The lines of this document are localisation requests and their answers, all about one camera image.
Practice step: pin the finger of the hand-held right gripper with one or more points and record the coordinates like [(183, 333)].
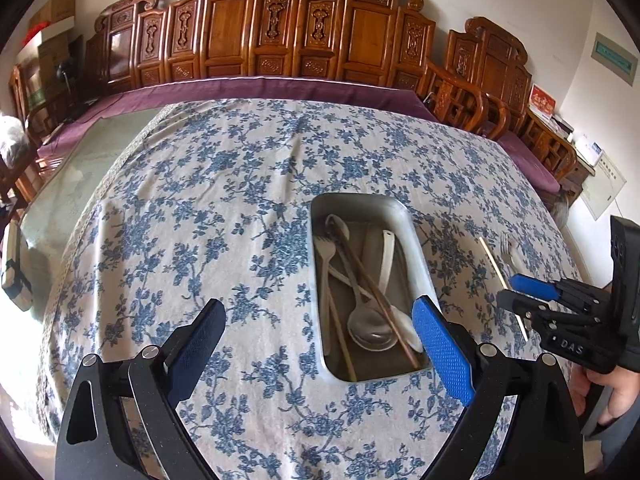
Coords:
[(515, 302), (532, 286)]

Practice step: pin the white plastic fork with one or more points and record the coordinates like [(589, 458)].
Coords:
[(324, 255)]

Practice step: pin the white box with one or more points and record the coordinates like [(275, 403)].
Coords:
[(587, 150)]

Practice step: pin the blue floral tablecloth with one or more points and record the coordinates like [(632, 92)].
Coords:
[(225, 210)]

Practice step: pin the black white device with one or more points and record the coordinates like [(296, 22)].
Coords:
[(15, 270)]

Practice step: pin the white plastic bag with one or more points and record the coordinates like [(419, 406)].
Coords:
[(11, 137)]

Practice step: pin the person's right hand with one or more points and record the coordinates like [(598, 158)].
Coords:
[(622, 390)]

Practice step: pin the grey metal tray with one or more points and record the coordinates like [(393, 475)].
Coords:
[(360, 202)]

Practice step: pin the white paper board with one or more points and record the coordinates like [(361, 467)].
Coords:
[(605, 187)]

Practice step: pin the green wall sign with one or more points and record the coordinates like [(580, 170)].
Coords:
[(615, 57)]

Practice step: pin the wooden chair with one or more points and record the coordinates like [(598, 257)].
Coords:
[(20, 90)]

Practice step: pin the short carved wooden bench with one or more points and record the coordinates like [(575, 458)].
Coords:
[(495, 65)]

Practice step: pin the purple cloth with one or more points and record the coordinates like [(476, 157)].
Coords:
[(250, 95)]

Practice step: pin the pale wooden chopstick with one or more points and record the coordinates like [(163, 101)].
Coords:
[(495, 267)]

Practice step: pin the red box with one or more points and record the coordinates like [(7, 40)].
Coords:
[(543, 100)]

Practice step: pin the brown wooden chopstick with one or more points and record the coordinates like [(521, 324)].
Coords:
[(380, 305)]

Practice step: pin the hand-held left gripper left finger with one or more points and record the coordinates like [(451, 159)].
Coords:
[(195, 345)]

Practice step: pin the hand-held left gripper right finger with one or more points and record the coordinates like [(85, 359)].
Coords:
[(445, 355)]

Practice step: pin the wooden side table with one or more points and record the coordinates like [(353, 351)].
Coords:
[(550, 145)]

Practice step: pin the metal spoon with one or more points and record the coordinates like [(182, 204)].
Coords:
[(367, 322), (337, 220)]

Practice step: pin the metal fork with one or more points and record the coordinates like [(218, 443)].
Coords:
[(506, 252)]

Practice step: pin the long carved wooden bench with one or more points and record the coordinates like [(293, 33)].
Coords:
[(230, 25)]

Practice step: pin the brown cardboard box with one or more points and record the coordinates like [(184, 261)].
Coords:
[(55, 7), (57, 60)]

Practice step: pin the wooden armchair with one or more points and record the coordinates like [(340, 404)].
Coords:
[(465, 105)]

